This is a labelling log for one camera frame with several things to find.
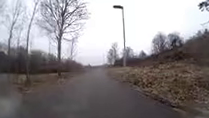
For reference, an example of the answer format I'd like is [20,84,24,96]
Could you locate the dry grass verge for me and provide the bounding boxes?
[9,69,88,94]

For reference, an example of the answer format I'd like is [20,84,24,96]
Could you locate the grey street lamp pole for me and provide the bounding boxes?
[112,4,128,69]

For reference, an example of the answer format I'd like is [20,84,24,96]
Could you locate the dark grey asphalt path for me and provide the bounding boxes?
[0,62,196,118]

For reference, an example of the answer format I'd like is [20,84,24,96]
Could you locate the dark hedge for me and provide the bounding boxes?
[0,45,85,77]

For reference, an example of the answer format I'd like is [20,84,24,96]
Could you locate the bushes and trees on slope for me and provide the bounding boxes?
[105,28,209,70]

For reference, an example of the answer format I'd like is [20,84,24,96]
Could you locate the dry grass slope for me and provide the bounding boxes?
[106,59,209,118]

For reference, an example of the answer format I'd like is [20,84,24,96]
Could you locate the large bare tree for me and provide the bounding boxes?
[36,0,93,78]

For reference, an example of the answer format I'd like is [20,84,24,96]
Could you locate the row of bare trees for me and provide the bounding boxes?
[0,0,44,89]

